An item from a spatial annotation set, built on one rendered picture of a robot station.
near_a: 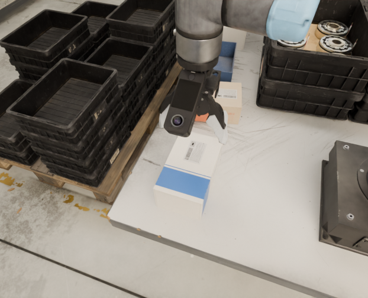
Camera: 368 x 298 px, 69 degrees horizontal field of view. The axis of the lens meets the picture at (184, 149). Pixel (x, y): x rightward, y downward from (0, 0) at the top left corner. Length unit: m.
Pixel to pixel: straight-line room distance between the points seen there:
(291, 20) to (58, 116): 1.11
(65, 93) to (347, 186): 1.22
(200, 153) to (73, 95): 0.86
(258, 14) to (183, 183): 0.40
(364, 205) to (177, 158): 0.43
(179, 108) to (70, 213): 1.22
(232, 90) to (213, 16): 0.52
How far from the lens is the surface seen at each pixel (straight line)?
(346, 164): 0.77
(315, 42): 1.11
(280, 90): 0.93
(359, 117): 1.03
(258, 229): 0.71
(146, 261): 1.40
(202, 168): 0.67
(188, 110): 0.46
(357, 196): 0.72
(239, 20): 0.40
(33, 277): 1.54
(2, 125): 1.77
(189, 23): 0.42
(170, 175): 0.65
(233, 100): 0.87
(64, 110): 1.35
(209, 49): 0.44
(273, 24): 0.38
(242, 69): 1.13
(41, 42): 1.89
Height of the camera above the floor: 1.34
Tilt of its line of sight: 52 degrees down
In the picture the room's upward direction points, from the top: straight up
